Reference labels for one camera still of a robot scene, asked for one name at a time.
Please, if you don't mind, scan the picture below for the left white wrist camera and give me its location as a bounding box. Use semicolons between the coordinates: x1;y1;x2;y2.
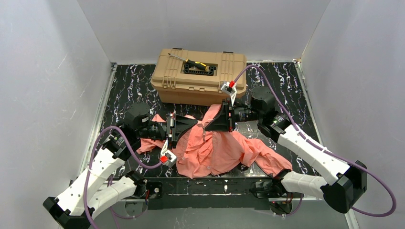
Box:
160;140;177;167

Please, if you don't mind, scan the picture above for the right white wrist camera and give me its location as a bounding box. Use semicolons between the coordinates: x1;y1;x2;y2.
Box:
221;81;237;106

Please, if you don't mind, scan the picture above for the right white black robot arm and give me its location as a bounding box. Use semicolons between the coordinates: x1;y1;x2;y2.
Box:
205;82;367;213

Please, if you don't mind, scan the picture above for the tan plastic toolbox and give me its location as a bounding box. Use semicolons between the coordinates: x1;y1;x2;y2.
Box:
150;48;247;106

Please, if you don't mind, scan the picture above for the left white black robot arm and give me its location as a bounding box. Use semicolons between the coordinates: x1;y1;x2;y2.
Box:
43;102;197;229

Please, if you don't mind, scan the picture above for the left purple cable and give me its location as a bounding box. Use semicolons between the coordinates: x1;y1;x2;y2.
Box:
83;126;164;229

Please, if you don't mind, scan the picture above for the black toolbox handle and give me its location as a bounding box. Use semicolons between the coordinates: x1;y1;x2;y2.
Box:
182;63;217;76

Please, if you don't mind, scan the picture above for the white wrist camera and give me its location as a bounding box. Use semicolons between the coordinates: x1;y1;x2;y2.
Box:
160;140;177;167
221;81;237;106

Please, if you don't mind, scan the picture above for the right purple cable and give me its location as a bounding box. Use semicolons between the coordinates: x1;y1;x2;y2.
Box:
233;64;397;218

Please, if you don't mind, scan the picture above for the purple cable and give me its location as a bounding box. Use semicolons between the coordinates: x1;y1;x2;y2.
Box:
83;126;164;229
233;64;397;218

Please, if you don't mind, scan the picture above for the pink jacket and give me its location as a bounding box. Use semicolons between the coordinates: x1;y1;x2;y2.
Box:
136;104;293;179

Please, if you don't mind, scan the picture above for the black yellow screwdriver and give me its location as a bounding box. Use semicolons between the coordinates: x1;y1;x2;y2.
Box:
168;53;209;71

